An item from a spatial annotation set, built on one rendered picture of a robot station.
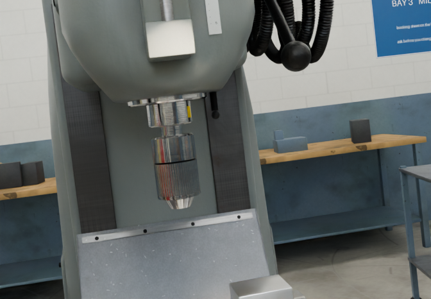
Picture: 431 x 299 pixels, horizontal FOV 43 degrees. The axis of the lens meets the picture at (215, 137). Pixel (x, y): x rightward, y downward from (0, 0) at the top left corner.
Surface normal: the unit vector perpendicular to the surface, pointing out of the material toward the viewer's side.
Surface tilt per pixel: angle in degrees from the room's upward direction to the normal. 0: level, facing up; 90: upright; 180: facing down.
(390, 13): 90
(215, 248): 63
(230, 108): 90
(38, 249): 90
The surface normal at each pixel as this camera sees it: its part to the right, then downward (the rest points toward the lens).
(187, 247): 0.09, -0.42
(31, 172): 0.00, 0.05
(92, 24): -0.31, 0.24
